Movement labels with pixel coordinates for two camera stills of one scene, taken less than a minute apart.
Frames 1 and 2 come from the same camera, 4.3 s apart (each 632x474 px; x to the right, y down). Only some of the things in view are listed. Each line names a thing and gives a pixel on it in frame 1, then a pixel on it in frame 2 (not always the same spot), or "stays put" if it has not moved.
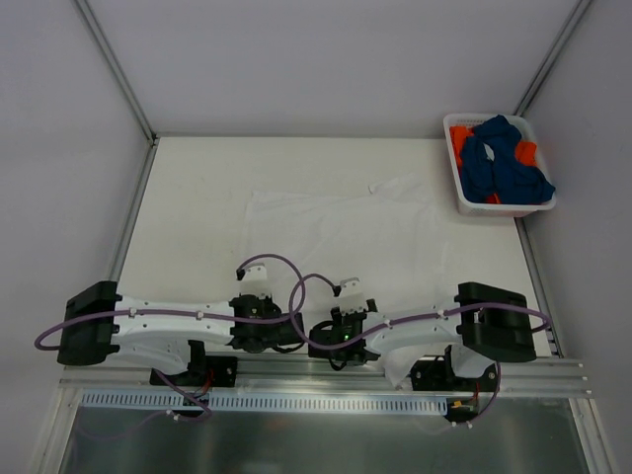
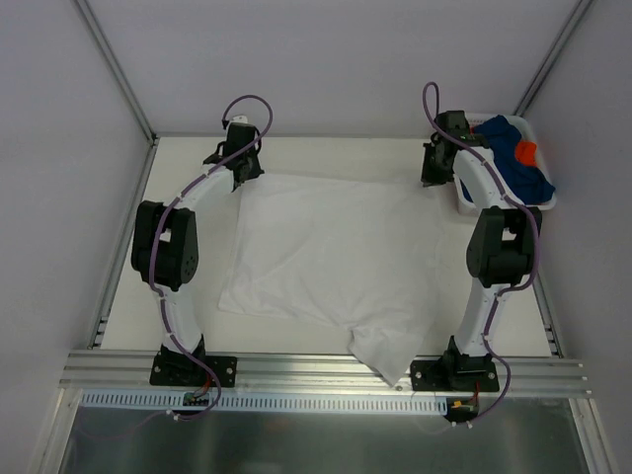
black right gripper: x=318 y=339 to x=434 y=165
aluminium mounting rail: x=546 y=376 stays put
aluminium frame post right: x=553 y=56 stays put
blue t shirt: x=512 y=181 stays put
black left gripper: x=292 y=329 to x=248 y=168
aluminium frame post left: x=128 y=90 stays put
